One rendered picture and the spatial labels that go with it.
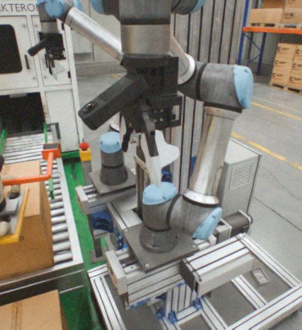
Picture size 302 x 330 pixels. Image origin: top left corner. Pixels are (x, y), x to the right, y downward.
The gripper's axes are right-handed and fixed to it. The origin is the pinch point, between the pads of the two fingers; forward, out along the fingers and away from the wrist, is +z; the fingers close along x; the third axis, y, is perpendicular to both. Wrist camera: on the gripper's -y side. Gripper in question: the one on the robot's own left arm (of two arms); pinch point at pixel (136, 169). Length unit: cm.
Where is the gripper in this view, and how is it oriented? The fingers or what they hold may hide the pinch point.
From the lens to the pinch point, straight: 50.1
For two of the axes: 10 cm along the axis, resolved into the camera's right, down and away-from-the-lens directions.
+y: 8.9, -2.2, 4.0
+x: -4.5, -4.3, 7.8
